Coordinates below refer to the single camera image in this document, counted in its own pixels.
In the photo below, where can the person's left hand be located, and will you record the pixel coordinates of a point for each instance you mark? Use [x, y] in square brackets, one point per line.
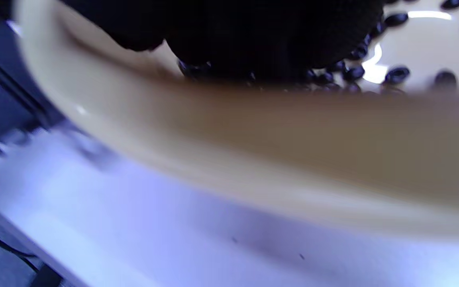
[6, 99]

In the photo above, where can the person's right hand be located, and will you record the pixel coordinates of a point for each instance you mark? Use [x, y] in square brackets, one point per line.
[253, 32]

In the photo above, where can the yellow plastic basin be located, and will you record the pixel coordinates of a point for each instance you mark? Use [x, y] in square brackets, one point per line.
[253, 151]

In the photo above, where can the pile of coffee beans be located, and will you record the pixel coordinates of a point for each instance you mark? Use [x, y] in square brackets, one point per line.
[397, 75]

